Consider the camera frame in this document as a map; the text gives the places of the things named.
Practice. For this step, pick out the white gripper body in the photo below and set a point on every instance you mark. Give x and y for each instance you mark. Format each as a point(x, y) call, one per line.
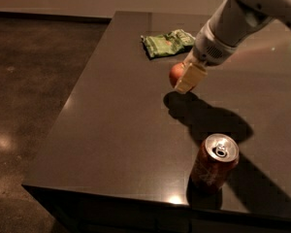
point(208, 49)

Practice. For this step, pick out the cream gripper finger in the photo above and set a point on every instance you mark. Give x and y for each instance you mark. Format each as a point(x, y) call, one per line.
point(191, 75)

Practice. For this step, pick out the red apple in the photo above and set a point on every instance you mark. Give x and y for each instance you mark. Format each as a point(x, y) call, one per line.
point(175, 73)

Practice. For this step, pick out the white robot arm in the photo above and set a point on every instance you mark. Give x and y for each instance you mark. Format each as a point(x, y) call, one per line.
point(245, 17)

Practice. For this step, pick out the red coke can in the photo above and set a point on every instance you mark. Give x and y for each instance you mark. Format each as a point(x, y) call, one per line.
point(217, 157)

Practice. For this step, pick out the green chip bag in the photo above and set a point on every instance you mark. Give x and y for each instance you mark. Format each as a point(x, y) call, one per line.
point(169, 44)

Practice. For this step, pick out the dark table cabinet base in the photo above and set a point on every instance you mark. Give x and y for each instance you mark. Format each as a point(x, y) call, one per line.
point(90, 213)

